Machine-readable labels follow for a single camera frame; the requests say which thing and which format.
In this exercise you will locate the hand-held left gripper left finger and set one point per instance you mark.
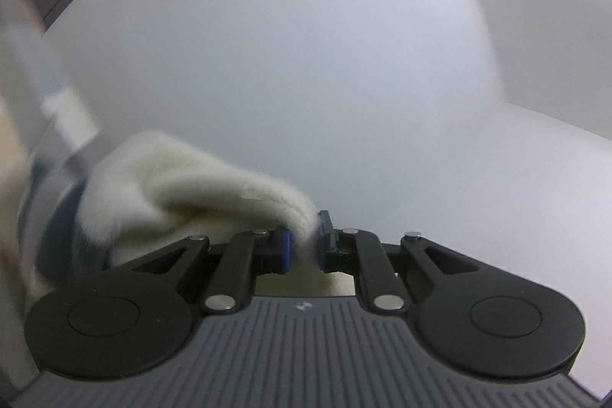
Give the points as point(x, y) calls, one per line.
point(285, 246)

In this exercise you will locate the cream knit sweater blue pattern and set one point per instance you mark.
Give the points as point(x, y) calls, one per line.
point(191, 193)

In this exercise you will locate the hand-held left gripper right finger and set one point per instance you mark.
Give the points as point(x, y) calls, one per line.
point(325, 241)

